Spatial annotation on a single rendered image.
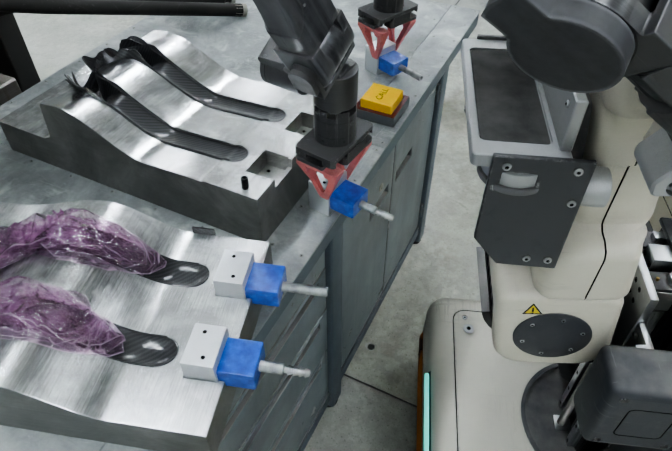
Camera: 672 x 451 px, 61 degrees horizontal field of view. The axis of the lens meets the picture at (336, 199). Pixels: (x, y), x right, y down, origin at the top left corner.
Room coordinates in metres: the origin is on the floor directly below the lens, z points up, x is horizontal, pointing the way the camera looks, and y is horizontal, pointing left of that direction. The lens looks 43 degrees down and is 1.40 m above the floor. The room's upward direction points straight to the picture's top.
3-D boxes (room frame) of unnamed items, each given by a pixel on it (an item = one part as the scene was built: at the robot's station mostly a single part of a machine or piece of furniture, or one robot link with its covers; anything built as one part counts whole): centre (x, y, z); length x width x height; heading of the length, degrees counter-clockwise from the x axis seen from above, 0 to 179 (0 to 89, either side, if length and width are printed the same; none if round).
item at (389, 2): (1.02, -0.10, 0.95); 0.10 x 0.07 x 0.07; 131
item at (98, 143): (0.77, 0.27, 0.87); 0.50 x 0.26 x 0.14; 64
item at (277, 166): (0.61, 0.09, 0.87); 0.05 x 0.05 x 0.04; 64
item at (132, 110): (0.75, 0.26, 0.92); 0.35 x 0.16 x 0.09; 64
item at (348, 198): (0.61, -0.03, 0.83); 0.13 x 0.05 x 0.05; 56
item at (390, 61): (1.00, -0.12, 0.83); 0.13 x 0.05 x 0.05; 41
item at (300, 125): (0.71, 0.05, 0.87); 0.05 x 0.05 x 0.04; 64
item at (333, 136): (0.62, 0.00, 0.95); 0.10 x 0.07 x 0.07; 146
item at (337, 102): (0.63, 0.01, 1.02); 0.07 x 0.06 x 0.07; 59
